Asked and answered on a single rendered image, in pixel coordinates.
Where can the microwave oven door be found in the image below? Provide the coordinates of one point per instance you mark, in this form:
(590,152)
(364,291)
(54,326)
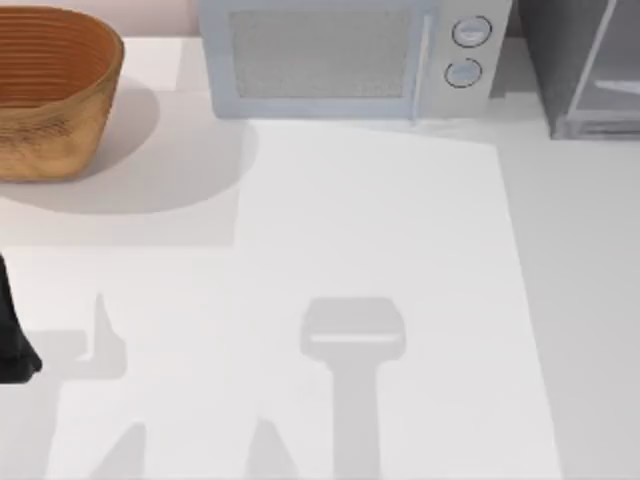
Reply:
(320,55)

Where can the round microwave knob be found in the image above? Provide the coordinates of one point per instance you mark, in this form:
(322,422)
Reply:
(463,73)
(471,30)

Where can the pale microwave oven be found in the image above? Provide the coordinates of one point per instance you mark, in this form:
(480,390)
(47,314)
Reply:
(492,60)

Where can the brown wicker basket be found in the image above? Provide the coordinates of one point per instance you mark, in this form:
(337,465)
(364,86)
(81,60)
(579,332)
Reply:
(75,125)

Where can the grey cabinet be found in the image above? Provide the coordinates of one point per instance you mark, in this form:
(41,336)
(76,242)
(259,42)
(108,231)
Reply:
(560,65)

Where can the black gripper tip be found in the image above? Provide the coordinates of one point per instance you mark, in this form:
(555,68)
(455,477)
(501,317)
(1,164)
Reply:
(12,345)

